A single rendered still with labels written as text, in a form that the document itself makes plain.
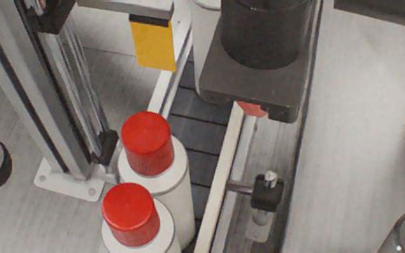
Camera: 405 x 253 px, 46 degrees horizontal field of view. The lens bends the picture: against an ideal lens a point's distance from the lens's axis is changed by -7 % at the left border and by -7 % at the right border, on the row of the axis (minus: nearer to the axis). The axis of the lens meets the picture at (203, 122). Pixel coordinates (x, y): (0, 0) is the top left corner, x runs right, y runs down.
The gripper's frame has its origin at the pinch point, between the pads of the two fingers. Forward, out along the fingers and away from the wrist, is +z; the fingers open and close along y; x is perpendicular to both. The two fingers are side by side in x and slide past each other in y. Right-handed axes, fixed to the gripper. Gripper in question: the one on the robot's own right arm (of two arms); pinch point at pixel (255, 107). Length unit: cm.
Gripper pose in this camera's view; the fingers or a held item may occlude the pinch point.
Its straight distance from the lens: 41.5
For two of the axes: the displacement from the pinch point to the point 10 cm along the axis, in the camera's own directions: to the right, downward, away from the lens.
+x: -9.7, -2.1, 1.5
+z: 0.3, 5.0, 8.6
